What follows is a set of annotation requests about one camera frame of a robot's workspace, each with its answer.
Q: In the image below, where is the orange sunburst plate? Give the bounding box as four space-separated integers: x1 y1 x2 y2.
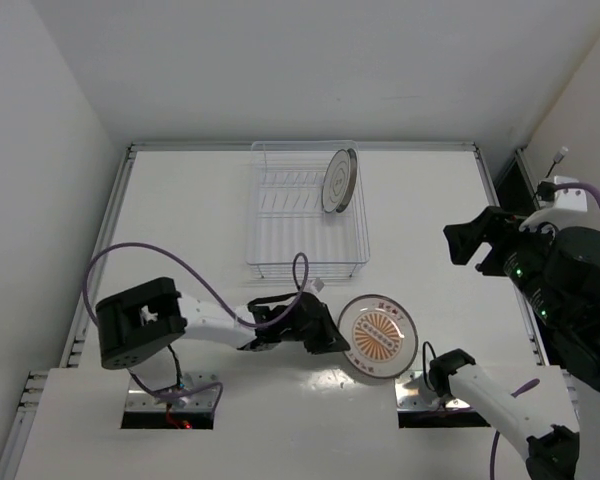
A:
337 294 419 380

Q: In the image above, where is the blue rimmed white plate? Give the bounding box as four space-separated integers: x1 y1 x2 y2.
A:
345 148 359 207

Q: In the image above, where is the green rimmed white plate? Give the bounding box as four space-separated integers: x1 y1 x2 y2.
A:
321 148 350 213

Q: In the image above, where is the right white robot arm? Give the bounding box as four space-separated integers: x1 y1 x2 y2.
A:
427 207 600 479

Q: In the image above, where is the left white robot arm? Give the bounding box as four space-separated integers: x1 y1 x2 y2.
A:
95 277 350 401

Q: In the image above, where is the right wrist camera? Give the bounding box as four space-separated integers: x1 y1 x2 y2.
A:
519 176 588 232

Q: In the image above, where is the black wall cable with plug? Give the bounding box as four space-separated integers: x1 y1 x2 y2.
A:
542 145 570 181

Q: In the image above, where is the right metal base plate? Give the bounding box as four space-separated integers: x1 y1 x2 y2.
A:
395 370 474 414

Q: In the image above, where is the metal base plate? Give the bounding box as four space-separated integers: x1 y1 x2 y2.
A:
395 370 474 414
124 371 219 413

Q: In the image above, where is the clear wire dish rack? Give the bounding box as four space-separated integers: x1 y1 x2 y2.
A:
245 140 370 280

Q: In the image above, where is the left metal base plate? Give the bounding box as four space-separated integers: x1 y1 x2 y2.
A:
124 371 219 413

